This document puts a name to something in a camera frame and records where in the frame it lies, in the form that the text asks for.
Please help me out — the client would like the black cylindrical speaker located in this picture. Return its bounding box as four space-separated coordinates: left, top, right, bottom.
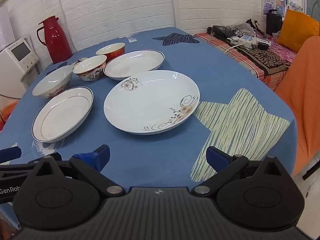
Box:
266 9 283 37

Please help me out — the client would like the black electronic device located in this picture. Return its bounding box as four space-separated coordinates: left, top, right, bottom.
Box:
207 25 237 40

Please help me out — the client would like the dark patterned cloth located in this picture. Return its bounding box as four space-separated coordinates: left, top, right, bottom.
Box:
236 47 292 77

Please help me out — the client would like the orange plaid blanket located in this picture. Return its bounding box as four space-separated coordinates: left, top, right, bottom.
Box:
194 31 288 88

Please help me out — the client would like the white bowl with red figures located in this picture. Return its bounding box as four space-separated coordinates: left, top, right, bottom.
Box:
73 54 107 82

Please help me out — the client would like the white bowl with floral print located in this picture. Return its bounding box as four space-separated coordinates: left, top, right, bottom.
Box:
32 65 73 99

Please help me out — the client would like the large blue-rimmed white plate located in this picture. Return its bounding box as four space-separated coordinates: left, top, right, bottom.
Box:
104 50 165 81

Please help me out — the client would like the white power strip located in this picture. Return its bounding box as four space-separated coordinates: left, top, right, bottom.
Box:
224 34 258 55

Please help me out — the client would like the orange plastic basin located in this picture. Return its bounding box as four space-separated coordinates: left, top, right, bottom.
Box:
0 99 20 131

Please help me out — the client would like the small blue-rimmed white plate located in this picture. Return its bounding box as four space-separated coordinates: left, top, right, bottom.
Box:
32 87 94 143

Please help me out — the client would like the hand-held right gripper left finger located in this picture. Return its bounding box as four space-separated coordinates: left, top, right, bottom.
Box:
24 144 126 197

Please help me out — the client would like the pink floral cloth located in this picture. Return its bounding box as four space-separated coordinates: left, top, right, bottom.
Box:
265 34 298 63

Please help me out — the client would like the white appliance with screen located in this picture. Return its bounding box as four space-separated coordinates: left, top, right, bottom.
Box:
0 37 42 98

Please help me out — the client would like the blue printed tablecloth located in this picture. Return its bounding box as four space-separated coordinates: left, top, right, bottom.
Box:
0 27 298 230

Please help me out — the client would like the orange chair cover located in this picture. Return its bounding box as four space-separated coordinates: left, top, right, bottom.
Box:
274 36 320 177

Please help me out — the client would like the red thermos jug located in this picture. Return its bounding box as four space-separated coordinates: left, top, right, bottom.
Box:
37 16 73 64

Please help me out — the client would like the wall poster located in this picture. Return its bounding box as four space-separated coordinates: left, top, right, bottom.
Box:
262 0 287 18

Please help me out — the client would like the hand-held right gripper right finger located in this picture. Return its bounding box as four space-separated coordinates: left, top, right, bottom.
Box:
192 146 292 197

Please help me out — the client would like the orange cushion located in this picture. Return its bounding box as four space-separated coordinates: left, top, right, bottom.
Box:
277 9 320 53

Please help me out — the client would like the white plate with floral print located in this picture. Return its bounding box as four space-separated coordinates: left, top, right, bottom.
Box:
104 70 200 135

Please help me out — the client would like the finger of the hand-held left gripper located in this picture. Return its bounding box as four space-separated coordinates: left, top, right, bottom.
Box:
0 152 62 173
0 146 22 161

